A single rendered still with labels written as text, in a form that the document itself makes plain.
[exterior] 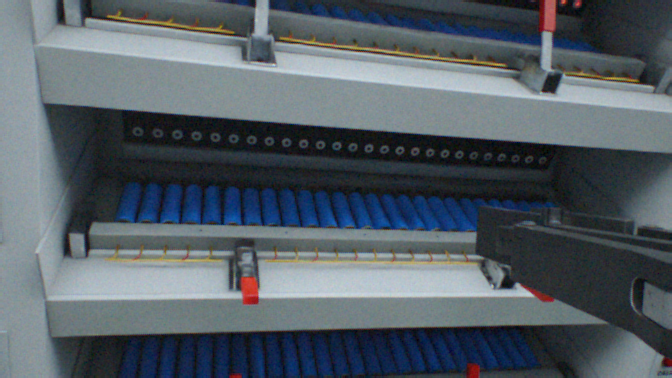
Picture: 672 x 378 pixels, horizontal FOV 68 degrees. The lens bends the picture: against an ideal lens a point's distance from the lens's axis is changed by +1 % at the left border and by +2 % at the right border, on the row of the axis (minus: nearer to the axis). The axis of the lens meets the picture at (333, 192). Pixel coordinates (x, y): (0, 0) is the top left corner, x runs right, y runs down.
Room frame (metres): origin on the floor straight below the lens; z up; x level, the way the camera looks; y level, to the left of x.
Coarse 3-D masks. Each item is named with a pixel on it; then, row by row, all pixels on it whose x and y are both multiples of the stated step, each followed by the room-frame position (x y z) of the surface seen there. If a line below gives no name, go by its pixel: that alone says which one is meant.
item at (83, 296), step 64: (64, 192) 0.42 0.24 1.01; (576, 192) 0.65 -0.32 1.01; (64, 256) 0.41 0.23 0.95; (64, 320) 0.37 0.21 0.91; (128, 320) 0.38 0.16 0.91; (192, 320) 0.40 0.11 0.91; (256, 320) 0.41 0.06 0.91; (320, 320) 0.43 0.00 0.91; (384, 320) 0.44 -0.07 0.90; (448, 320) 0.46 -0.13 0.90; (512, 320) 0.48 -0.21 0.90; (576, 320) 0.50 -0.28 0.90
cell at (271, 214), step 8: (264, 192) 0.53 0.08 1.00; (272, 192) 0.53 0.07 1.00; (264, 200) 0.52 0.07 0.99; (272, 200) 0.52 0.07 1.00; (264, 208) 0.50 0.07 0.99; (272, 208) 0.50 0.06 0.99; (264, 216) 0.49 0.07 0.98; (272, 216) 0.49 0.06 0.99; (264, 224) 0.48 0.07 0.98; (280, 224) 0.48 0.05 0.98
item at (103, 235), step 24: (96, 240) 0.41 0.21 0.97; (120, 240) 0.42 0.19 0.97; (144, 240) 0.42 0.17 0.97; (168, 240) 0.43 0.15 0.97; (192, 240) 0.43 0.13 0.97; (216, 240) 0.44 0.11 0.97; (240, 240) 0.44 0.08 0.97; (264, 240) 0.45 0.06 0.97; (288, 240) 0.45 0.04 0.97; (312, 240) 0.46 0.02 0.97; (336, 240) 0.47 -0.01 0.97; (360, 240) 0.47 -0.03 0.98; (384, 240) 0.48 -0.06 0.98; (408, 240) 0.49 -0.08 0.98; (432, 240) 0.49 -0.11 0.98; (456, 240) 0.50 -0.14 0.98
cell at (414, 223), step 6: (396, 198) 0.58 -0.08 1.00; (402, 198) 0.57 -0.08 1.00; (408, 198) 0.57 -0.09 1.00; (402, 204) 0.56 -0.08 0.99; (408, 204) 0.56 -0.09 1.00; (402, 210) 0.55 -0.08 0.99; (408, 210) 0.55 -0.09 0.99; (414, 210) 0.55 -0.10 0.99; (408, 216) 0.54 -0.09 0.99; (414, 216) 0.54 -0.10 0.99; (408, 222) 0.53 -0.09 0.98; (414, 222) 0.53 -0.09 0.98; (420, 222) 0.53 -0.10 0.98; (414, 228) 0.52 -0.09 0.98; (420, 228) 0.52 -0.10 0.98
